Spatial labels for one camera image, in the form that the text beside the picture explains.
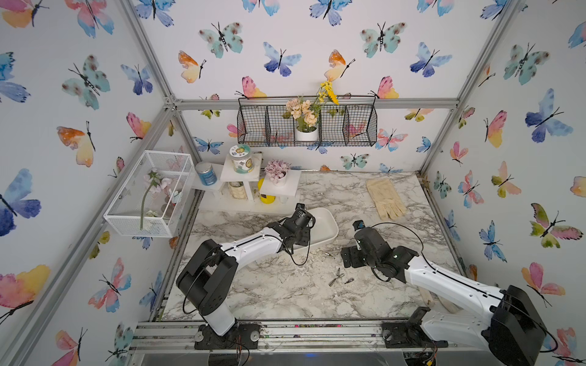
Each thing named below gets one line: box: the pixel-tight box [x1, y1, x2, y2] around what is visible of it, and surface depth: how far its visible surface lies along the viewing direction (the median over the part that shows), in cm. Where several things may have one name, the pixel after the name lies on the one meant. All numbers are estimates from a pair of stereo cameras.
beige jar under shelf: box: [228, 181, 248, 200], surface depth 107 cm
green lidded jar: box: [228, 143, 255, 175], surface depth 87 cm
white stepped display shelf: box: [192, 153, 302, 216], surface depth 106 cm
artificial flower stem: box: [139, 168, 172, 231], surface depth 76 cm
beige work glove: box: [366, 178, 407, 221], surface depth 110 cm
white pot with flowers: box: [283, 80, 339, 142], surface depth 85 cm
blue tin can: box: [195, 161, 218, 187], surface depth 93 cm
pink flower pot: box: [264, 158, 292, 187], surface depth 89 cm
